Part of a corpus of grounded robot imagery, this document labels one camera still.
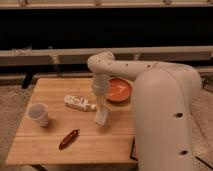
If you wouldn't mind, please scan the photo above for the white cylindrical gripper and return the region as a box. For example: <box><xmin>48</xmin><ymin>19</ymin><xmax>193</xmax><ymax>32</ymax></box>
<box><xmin>92</xmin><ymin>74</ymin><xmax>111</xmax><ymax>114</ymax></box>

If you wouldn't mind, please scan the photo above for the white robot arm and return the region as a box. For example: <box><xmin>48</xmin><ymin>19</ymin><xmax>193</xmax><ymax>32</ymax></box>
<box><xmin>87</xmin><ymin>52</ymin><xmax>202</xmax><ymax>171</ymax></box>

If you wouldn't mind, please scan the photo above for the orange bowl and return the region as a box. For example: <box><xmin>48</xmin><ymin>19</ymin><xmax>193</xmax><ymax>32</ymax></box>
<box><xmin>107</xmin><ymin>78</ymin><xmax>132</xmax><ymax>103</ymax></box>

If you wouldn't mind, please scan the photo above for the white plastic bottle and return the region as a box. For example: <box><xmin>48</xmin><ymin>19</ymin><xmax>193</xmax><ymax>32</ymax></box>
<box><xmin>64</xmin><ymin>95</ymin><xmax>96</xmax><ymax>111</ymax></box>

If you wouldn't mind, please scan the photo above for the brown red elongated object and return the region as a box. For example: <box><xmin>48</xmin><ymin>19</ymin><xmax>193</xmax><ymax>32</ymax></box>
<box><xmin>59</xmin><ymin>129</ymin><xmax>79</xmax><ymax>150</ymax></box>

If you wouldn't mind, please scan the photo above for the wooden table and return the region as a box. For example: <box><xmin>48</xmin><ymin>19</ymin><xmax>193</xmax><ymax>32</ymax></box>
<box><xmin>6</xmin><ymin>78</ymin><xmax>134</xmax><ymax>165</ymax></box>

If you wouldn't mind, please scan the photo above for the red black rectangular package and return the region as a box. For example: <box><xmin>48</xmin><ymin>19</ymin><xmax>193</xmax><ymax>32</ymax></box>
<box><xmin>130</xmin><ymin>138</ymin><xmax>138</xmax><ymax>161</ymax></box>

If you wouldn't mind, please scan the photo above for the grey metal rail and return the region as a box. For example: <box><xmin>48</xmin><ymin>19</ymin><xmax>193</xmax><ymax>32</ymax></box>
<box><xmin>0</xmin><ymin>45</ymin><xmax>213</xmax><ymax>66</ymax></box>

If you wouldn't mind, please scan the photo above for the black cable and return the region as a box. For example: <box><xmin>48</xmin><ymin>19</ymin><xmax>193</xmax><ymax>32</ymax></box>
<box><xmin>194</xmin><ymin>153</ymin><xmax>213</xmax><ymax>170</ymax></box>

